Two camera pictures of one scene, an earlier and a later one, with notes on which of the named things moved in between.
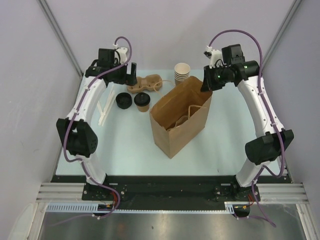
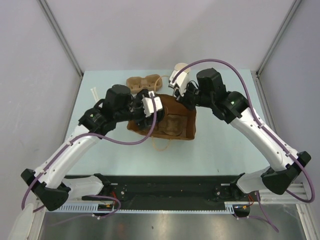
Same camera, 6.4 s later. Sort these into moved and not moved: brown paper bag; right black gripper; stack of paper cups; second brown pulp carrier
Moved: right black gripper; brown paper bag
Not moved: stack of paper cups; second brown pulp carrier
